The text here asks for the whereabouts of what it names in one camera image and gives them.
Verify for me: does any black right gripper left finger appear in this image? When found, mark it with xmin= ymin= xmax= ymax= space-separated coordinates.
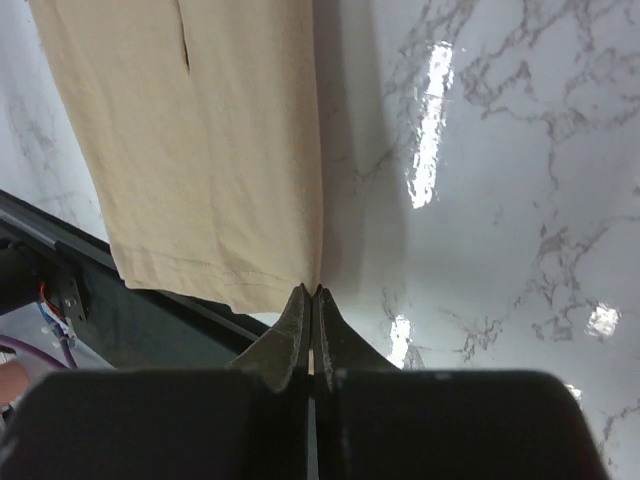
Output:
xmin=228 ymin=285 xmax=311 ymax=479

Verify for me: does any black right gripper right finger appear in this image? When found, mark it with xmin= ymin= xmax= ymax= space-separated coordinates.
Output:
xmin=312 ymin=286 xmax=398 ymax=479

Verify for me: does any beige t shirt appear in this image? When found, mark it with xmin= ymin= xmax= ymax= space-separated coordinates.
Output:
xmin=31 ymin=1 xmax=323 ymax=314

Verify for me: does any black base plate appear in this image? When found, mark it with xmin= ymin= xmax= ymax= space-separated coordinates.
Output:
xmin=1 ymin=192 xmax=267 ymax=368

